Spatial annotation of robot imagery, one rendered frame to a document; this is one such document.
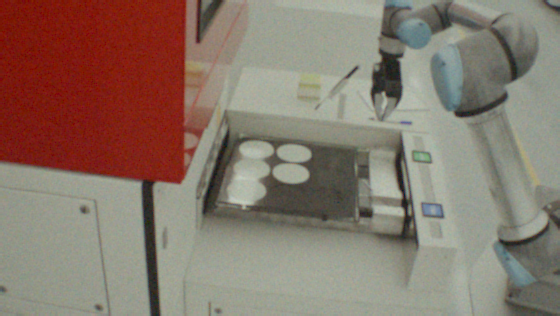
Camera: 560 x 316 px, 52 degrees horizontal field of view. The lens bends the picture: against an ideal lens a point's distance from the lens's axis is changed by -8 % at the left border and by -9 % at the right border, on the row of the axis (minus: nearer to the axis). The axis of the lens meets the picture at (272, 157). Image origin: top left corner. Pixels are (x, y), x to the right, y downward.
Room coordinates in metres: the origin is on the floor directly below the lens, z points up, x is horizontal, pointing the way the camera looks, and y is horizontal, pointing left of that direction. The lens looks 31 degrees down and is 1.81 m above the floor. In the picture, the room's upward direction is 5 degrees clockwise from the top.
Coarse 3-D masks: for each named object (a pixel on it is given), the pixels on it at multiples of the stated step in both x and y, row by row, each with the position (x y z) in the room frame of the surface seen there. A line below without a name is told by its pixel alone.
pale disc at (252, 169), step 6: (240, 162) 1.48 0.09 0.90; (246, 162) 1.49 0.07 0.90; (252, 162) 1.49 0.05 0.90; (258, 162) 1.49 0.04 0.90; (234, 168) 1.45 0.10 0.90; (240, 168) 1.45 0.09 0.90; (246, 168) 1.46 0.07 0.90; (252, 168) 1.46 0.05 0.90; (258, 168) 1.46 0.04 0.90; (264, 168) 1.46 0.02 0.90; (240, 174) 1.42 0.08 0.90; (246, 174) 1.43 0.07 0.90; (252, 174) 1.43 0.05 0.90; (258, 174) 1.43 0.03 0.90; (264, 174) 1.43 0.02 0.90
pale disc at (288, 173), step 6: (276, 168) 1.47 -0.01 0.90; (282, 168) 1.47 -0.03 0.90; (288, 168) 1.47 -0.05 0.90; (294, 168) 1.48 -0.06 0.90; (300, 168) 1.48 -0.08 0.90; (276, 174) 1.44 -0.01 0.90; (282, 174) 1.44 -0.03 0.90; (288, 174) 1.44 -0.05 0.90; (294, 174) 1.45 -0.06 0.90; (300, 174) 1.45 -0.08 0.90; (306, 174) 1.45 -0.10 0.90; (282, 180) 1.41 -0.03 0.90; (288, 180) 1.41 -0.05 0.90; (294, 180) 1.42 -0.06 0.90; (300, 180) 1.42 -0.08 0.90
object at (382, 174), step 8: (368, 160) 1.60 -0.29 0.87; (376, 160) 1.59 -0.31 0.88; (384, 160) 1.60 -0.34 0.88; (368, 168) 1.57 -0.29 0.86; (376, 168) 1.55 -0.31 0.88; (384, 168) 1.55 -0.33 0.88; (392, 168) 1.55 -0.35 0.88; (368, 176) 1.52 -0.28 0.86; (376, 176) 1.50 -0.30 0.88; (384, 176) 1.51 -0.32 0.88; (392, 176) 1.51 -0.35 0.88; (368, 184) 1.49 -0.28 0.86; (376, 184) 1.46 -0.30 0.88; (384, 184) 1.46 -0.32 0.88; (392, 184) 1.47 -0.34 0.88; (376, 224) 1.27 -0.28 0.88; (384, 224) 1.27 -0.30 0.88; (392, 224) 1.28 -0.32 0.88; (400, 224) 1.28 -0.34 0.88; (376, 232) 1.27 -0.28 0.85; (384, 232) 1.27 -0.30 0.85; (392, 232) 1.27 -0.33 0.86; (400, 232) 1.27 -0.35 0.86
